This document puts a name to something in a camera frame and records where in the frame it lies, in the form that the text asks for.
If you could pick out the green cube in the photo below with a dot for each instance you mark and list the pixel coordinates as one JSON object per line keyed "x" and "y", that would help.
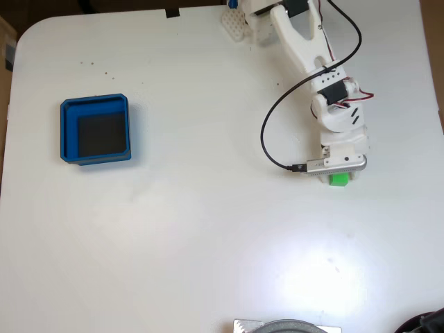
{"x": 338, "y": 181}

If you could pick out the blue box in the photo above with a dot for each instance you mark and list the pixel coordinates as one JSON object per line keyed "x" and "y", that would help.
{"x": 68, "y": 132}

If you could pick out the brown cardboard box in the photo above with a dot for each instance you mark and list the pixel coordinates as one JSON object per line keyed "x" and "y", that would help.
{"x": 2, "y": 104}

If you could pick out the brown cardboard panel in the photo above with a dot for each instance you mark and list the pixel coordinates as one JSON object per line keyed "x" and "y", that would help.
{"x": 435, "y": 34}

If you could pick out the black round object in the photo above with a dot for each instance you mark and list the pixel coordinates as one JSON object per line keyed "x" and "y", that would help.
{"x": 430, "y": 322}

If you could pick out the dark round base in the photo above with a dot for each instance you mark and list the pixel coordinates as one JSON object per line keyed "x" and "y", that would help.
{"x": 288, "y": 327}

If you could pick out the blue table clamp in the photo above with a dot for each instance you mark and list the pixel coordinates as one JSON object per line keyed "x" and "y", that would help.
{"x": 232, "y": 3}

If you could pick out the silver ribbed plate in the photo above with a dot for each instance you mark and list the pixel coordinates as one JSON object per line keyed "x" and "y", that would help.
{"x": 243, "y": 326}

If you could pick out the black tape piece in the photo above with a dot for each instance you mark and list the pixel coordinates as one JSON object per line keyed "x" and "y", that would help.
{"x": 172, "y": 13}

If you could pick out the silver bar camera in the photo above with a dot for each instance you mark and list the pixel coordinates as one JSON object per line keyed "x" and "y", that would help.
{"x": 338, "y": 170}

